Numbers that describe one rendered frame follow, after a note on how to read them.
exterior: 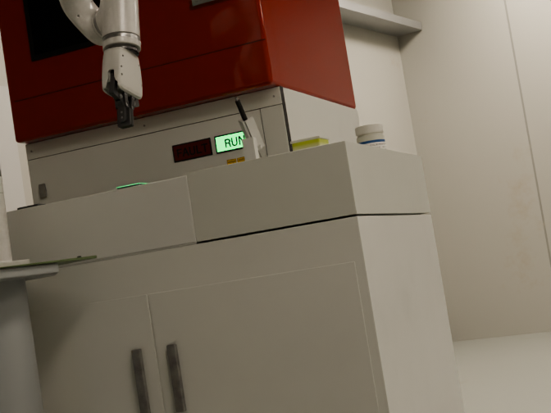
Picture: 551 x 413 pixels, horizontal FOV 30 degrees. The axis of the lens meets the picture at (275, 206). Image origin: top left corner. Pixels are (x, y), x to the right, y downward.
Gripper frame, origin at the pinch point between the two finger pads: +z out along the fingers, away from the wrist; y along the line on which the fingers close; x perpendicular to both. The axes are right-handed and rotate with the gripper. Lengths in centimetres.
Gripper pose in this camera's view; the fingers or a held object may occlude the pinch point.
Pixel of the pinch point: (125, 118)
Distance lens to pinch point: 226.7
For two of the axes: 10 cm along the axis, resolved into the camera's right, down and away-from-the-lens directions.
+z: 0.9, 9.6, -2.5
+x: 9.1, -1.8, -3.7
